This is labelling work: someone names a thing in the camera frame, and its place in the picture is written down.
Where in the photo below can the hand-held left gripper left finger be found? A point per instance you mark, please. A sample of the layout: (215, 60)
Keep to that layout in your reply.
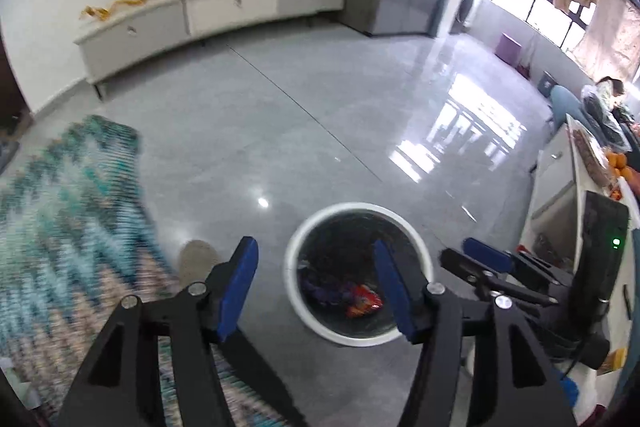
(239, 294)

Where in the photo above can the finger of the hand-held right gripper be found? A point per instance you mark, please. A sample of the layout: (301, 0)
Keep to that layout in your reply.
(465, 267)
(487, 254)

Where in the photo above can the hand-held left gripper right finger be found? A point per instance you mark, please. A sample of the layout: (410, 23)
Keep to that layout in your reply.
(395, 294)

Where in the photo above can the white round trash bin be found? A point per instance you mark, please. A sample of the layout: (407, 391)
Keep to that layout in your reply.
(305, 237)

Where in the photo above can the beige slipper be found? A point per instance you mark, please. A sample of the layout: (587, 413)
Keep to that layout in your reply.
(197, 259)

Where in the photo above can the white side cabinet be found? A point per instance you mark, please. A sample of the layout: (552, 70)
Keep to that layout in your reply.
(555, 187)

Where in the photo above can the purple snack wrapper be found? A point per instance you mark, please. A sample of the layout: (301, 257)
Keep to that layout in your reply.
(320, 287)

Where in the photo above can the pile of oranges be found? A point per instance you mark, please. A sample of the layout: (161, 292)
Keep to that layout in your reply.
(620, 164)

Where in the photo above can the blue chair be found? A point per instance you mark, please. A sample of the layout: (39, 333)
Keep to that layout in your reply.
(562, 102)

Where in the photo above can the teal zigzag rug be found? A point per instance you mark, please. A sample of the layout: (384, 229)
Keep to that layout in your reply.
(60, 217)

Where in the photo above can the purple stool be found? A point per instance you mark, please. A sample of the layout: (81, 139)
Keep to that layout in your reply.
(507, 49)

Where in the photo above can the beige patterned curtain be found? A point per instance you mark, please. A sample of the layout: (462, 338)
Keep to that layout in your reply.
(612, 32)

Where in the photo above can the white washing machine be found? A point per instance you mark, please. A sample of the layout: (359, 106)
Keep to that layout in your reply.
(469, 7)

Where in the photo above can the white television cabinet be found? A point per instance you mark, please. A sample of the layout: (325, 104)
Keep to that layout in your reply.
(225, 7)

